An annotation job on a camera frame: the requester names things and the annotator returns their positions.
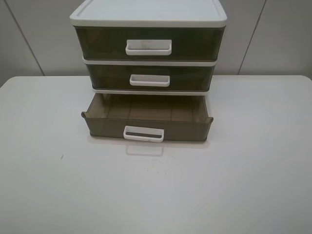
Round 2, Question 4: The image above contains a dark translucent drawer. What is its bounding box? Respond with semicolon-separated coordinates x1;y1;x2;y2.
81;94;214;142
86;64;215;92
75;26;224;61

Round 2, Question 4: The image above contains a white plastic drawer cabinet frame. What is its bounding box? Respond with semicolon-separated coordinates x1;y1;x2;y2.
70;0;227;96

